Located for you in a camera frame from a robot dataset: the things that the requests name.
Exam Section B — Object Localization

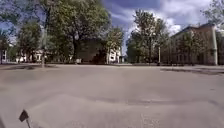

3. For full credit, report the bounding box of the white building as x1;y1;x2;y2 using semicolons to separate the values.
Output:
107;47;123;64

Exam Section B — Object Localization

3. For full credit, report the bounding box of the grey asphalt ground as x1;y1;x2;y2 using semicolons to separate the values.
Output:
0;63;224;128

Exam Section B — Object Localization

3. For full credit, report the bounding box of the green tree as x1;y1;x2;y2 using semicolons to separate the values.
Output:
125;9;171;65
200;0;224;29

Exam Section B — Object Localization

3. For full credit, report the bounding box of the thin pole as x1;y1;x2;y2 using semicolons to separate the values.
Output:
157;45;162;66

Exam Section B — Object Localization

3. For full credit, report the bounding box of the group of large trees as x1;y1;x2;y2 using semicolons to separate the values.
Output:
0;0;125;66

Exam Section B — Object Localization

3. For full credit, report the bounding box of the grey pole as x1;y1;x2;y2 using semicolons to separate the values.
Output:
40;27;47;68

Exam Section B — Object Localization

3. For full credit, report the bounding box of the tall brick building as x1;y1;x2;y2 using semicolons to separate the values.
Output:
161;22;224;66

